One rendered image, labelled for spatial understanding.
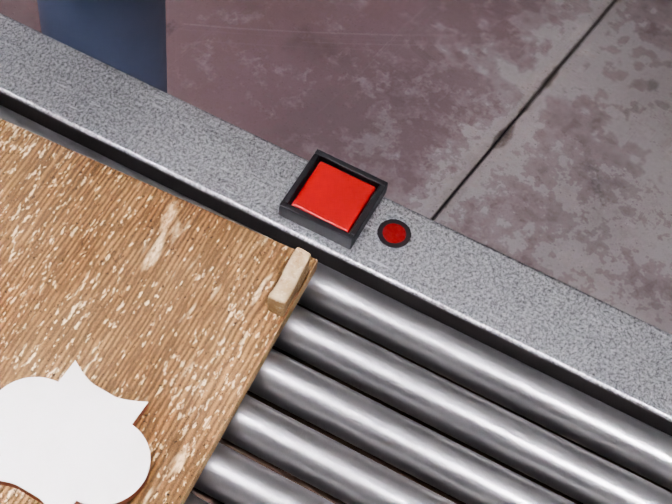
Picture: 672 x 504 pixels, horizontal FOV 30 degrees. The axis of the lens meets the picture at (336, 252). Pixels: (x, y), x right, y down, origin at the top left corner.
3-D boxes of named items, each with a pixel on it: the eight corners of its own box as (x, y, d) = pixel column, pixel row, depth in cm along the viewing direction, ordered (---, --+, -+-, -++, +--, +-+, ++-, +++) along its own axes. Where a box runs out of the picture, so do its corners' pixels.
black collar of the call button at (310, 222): (315, 159, 121) (317, 148, 119) (386, 192, 119) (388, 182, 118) (277, 215, 117) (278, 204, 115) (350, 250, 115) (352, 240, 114)
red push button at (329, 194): (319, 168, 120) (320, 159, 119) (374, 195, 119) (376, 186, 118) (289, 212, 117) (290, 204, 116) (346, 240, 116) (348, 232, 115)
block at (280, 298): (294, 261, 112) (296, 244, 109) (312, 269, 111) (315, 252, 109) (264, 311, 109) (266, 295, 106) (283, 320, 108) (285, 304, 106)
